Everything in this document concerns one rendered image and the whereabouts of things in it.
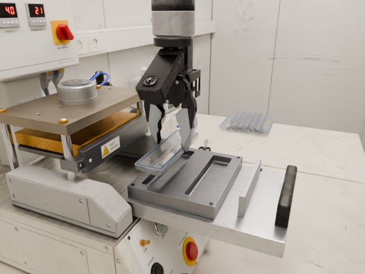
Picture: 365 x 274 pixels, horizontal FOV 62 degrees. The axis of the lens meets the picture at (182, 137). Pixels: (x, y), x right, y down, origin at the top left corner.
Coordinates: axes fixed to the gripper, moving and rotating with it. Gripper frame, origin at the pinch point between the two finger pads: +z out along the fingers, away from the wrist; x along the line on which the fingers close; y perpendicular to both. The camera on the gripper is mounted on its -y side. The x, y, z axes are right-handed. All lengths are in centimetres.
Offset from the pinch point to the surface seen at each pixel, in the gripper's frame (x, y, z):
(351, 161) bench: -42, 72, 29
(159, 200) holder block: -2.7, -10.2, 6.0
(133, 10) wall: 70, 103, -25
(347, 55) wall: -48, 241, 10
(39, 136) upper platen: 23.3, -10.1, -1.7
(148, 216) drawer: -0.9, -11.2, 9.2
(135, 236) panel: 1.1, -12.8, 13.1
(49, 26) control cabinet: 34.3, 7.5, -21.0
